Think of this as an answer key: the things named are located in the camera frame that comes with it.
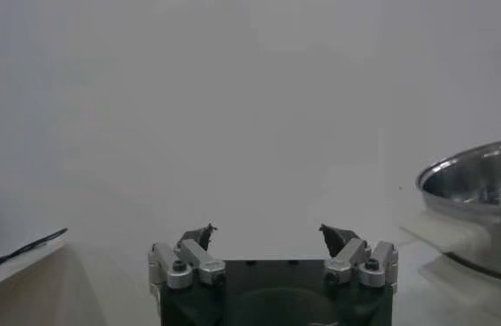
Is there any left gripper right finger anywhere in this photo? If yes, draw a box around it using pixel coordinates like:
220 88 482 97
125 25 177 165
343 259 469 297
319 223 400 290

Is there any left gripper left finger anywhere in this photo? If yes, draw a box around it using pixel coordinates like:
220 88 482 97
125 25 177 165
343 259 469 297
147 222 227 291

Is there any perforated steel steamer basket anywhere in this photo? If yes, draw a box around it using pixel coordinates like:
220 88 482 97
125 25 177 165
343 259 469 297
399 135 501 287

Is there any white electric cooker base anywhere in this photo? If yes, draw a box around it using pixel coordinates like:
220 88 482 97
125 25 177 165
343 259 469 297
418 254 501 326

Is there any white side table with tool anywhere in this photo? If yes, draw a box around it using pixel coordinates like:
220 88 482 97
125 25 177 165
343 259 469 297
0 237 69 307

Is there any thin black tool cable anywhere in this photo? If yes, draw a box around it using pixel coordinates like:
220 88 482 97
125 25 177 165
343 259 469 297
0 227 69 271

